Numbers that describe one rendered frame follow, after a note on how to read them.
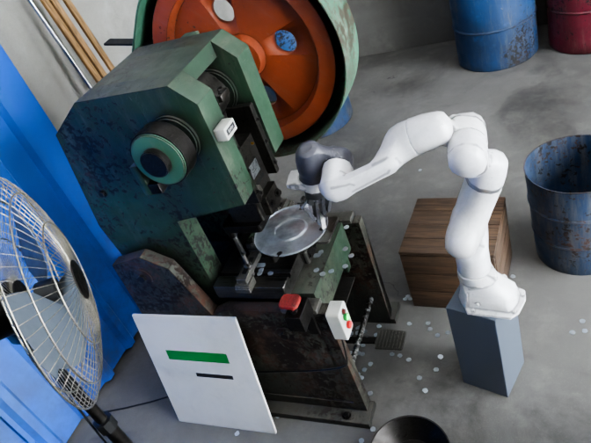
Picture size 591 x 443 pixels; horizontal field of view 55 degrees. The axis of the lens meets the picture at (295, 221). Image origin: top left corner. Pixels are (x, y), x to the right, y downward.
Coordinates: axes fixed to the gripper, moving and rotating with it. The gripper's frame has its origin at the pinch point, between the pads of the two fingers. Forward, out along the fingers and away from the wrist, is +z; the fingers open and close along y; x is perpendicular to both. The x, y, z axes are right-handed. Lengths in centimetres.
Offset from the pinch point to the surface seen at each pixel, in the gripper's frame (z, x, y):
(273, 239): 7.0, 8.9, -16.7
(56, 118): 9, 138, -64
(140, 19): -49, 86, -17
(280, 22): -47, 49, 22
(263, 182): -11.5, 19.5, -10.5
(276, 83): -24, 48, 15
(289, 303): -1.3, -22.1, -27.0
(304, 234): 4.7, 2.0, -6.7
